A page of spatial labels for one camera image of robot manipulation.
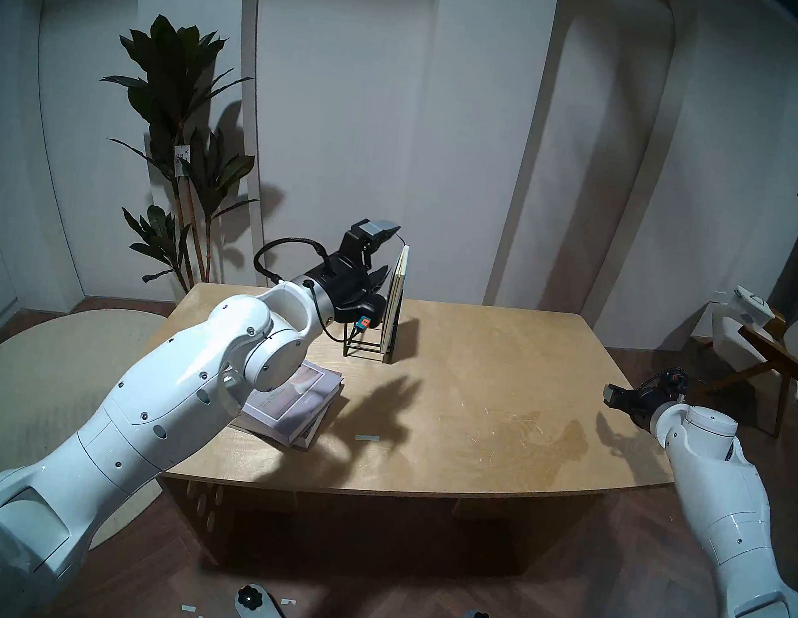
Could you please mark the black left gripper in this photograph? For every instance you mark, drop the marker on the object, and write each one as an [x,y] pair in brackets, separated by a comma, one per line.
[347,290]

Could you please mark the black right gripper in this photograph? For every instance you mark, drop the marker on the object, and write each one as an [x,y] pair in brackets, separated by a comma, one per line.
[649,402]

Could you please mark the thin yellow book with ribbon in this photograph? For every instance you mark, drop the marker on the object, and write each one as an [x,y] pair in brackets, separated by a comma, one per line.
[397,290]

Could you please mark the grey Discontent book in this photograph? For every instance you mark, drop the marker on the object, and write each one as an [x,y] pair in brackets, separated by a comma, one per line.
[292,400]

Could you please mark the large brown Homes book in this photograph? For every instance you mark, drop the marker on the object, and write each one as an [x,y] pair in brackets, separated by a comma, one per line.
[322,419]

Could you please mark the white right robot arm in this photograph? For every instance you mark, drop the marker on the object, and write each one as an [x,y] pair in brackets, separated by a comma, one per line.
[724,501]

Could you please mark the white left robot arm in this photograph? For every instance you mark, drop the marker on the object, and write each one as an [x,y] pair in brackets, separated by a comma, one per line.
[167,405]

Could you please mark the white tape strip on table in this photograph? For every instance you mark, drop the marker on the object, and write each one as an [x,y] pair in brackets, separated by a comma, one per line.
[366,438]

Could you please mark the white object on armchair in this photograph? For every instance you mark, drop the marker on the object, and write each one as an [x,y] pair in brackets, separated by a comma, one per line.
[753,306]

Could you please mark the white plant tag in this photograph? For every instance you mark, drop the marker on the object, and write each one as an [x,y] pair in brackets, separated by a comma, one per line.
[182,153]

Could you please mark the wooden table base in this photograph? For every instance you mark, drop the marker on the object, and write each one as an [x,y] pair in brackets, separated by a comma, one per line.
[226,515]

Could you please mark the tall green potted plant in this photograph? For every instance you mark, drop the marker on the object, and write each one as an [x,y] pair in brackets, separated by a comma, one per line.
[173,85]

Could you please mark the round beige rug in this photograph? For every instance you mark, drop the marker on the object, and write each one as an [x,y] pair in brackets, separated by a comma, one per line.
[18,371]

